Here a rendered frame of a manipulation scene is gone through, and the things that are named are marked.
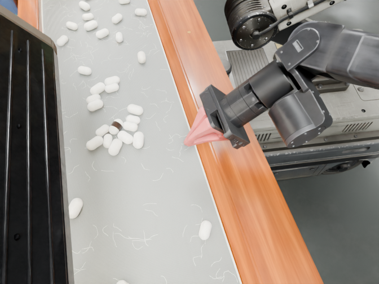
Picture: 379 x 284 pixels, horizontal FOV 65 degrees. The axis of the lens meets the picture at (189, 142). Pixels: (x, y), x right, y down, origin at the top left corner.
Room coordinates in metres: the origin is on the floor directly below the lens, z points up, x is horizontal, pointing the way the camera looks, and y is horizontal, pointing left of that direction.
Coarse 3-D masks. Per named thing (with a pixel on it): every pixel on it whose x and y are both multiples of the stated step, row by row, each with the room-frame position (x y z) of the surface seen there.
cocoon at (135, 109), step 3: (129, 105) 0.40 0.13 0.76; (132, 105) 0.40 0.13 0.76; (135, 105) 0.40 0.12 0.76; (129, 108) 0.39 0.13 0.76; (132, 108) 0.39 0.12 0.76; (135, 108) 0.39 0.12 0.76; (138, 108) 0.39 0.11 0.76; (141, 108) 0.39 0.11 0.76; (129, 111) 0.39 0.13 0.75; (132, 111) 0.39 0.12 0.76; (135, 111) 0.39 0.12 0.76; (138, 111) 0.39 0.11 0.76; (141, 111) 0.39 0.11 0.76; (135, 114) 0.39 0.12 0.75; (138, 114) 0.38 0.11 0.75
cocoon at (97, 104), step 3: (93, 102) 0.41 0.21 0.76; (96, 102) 0.41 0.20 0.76; (99, 102) 0.41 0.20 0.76; (102, 102) 0.41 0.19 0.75; (87, 105) 0.40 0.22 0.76; (90, 105) 0.40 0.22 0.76; (93, 105) 0.40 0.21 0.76; (96, 105) 0.40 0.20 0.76; (99, 105) 0.40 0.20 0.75; (102, 105) 0.41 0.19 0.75; (87, 108) 0.40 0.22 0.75; (90, 108) 0.40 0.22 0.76; (93, 108) 0.40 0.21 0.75; (96, 108) 0.40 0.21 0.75; (99, 108) 0.40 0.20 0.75
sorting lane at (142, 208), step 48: (48, 0) 0.80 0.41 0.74; (96, 0) 0.80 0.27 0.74; (144, 0) 0.80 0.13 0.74; (96, 48) 0.60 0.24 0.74; (144, 48) 0.60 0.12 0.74; (144, 96) 0.44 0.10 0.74; (144, 144) 0.31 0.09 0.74; (96, 192) 0.21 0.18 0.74; (144, 192) 0.21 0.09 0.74; (192, 192) 0.21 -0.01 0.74; (96, 240) 0.12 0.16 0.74; (144, 240) 0.12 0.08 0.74; (192, 240) 0.12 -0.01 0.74
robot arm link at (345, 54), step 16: (320, 32) 0.31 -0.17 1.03; (336, 32) 0.30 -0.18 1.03; (352, 32) 0.29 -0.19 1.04; (368, 32) 0.29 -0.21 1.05; (320, 48) 0.29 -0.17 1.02; (336, 48) 0.28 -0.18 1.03; (352, 48) 0.27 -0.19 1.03; (368, 48) 0.27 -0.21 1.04; (304, 64) 0.29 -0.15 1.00; (320, 64) 0.28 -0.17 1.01; (336, 64) 0.27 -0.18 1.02; (352, 64) 0.26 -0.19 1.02; (368, 64) 0.25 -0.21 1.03; (336, 80) 0.29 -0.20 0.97; (352, 80) 0.25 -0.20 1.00; (368, 80) 0.24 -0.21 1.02
